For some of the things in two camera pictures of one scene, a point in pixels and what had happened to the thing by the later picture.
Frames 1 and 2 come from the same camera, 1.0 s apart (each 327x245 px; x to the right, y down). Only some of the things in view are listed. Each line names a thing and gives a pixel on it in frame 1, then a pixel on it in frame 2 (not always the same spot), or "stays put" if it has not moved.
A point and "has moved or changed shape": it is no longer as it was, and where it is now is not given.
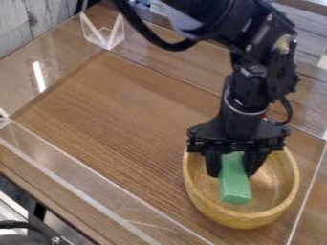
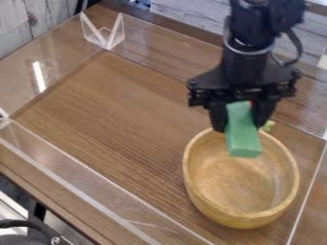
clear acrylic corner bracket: [105, 37] stays put
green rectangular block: [235, 186] has moved or changed shape
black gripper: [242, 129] to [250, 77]
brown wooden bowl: [274, 187] stays put
